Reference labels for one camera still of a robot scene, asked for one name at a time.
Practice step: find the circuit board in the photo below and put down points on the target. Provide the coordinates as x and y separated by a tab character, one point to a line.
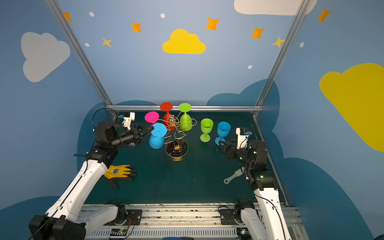
118	234
243	234

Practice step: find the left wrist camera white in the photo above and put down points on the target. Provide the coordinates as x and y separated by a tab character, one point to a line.
128	117

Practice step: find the red wine glass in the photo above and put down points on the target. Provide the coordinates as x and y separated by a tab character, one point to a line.
166	107

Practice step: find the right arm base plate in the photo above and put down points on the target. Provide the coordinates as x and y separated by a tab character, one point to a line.
228	216

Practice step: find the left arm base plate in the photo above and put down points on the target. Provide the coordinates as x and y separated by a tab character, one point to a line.
132	218

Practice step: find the yellow black work glove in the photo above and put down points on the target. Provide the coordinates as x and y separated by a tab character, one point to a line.
119	173

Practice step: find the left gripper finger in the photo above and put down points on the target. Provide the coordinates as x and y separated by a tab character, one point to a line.
146	135
149	128

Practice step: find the right aluminium frame post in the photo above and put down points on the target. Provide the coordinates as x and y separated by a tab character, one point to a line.
290	37

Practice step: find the gold wire wine glass rack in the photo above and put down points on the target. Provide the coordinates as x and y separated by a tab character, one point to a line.
176	146

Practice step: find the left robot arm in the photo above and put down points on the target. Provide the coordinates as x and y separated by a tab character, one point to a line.
60	222

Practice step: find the pink wine glass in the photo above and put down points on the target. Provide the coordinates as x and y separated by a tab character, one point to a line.
152	117

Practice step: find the blue wine glass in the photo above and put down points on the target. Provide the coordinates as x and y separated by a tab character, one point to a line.
223	131
157	137

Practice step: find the green wine glass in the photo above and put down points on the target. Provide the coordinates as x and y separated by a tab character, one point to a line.
206	128
185	120

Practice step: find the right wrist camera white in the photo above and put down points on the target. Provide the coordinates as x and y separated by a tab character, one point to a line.
243	136

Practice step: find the right circuit board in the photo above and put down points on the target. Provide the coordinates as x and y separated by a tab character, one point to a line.
243	234

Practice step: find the aluminium frame post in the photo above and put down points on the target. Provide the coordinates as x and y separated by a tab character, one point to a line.
64	24
290	37

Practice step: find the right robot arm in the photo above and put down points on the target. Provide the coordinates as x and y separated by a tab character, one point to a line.
265	190

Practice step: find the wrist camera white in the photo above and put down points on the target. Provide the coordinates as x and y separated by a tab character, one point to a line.
243	136
128	117

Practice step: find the aluminium mounting rail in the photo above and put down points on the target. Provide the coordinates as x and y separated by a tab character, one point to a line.
198	221

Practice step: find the left circuit board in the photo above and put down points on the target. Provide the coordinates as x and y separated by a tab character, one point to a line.
118	234

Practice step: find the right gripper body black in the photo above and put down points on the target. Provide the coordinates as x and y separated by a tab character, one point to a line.
227	149

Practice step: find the left aluminium frame post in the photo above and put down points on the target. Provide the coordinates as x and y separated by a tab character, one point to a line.
64	24

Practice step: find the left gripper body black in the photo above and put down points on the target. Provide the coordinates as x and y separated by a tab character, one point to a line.
137	134

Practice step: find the back aluminium frame bar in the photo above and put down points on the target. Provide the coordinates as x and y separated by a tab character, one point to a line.
133	108

